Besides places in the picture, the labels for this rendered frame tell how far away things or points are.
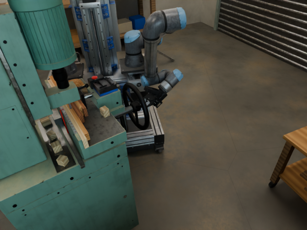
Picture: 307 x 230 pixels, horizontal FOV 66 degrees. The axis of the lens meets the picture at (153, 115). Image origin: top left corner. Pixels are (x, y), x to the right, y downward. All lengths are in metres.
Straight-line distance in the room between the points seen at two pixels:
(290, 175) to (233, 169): 0.42
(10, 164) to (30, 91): 0.33
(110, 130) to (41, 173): 0.35
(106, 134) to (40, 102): 0.30
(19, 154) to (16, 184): 0.13
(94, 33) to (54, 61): 0.87
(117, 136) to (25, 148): 0.38
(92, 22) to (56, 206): 1.18
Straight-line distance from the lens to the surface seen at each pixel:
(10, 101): 1.01
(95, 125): 1.14
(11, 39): 0.97
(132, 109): 1.34
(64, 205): 1.29
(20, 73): 1.01
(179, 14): 1.38
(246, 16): 4.37
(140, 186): 1.98
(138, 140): 2.03
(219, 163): 2.15
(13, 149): 1.13
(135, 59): 1.75
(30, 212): 1.25
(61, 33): 0.99
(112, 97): 1.24
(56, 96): 1.12
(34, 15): 0.95
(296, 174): 2.04
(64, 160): 1.13
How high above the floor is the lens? 1.62
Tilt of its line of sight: 39 degrees down
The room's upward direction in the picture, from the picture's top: 3 degrees counter-clockwise
